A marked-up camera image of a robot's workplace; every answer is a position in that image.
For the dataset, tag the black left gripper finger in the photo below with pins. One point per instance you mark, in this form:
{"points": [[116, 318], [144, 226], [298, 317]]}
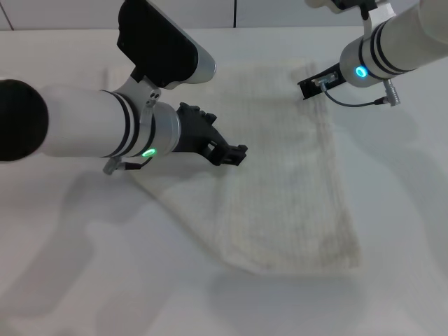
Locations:
{"points": [[236, 150], [220, 159]]}

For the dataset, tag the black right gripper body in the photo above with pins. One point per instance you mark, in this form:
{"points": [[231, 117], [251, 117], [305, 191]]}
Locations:
{"points": [[330, 77]]}

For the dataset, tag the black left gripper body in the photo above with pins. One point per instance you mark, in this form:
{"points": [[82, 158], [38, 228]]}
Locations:
{"points": [[196, 131]]}

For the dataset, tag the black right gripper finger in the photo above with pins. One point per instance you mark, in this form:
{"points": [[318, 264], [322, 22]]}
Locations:
{"points": [[308, 89]]}

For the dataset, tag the white ribbed towel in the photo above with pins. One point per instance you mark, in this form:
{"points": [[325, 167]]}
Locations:
{"points": [[280, 182]]}

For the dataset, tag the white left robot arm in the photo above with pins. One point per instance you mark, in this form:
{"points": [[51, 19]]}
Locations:
{"points": [[80, 122]]}

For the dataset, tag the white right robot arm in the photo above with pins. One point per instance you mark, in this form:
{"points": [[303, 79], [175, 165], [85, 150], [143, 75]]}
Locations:
{"points": [[395, 45]]}

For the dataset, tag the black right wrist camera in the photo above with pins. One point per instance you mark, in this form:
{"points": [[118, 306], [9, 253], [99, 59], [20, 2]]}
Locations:
{"points": [[350, 5]]}

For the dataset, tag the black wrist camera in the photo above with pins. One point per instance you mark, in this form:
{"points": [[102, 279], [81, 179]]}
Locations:
{"points": [[350, 5], [157, 45]]}

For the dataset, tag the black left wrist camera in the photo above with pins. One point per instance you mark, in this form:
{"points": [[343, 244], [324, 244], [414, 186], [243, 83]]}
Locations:
{"points": [[157, 45]]}

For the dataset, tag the black vertical wall strip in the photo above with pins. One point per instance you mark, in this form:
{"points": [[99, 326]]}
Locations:
{"points": [[234, 14]]}

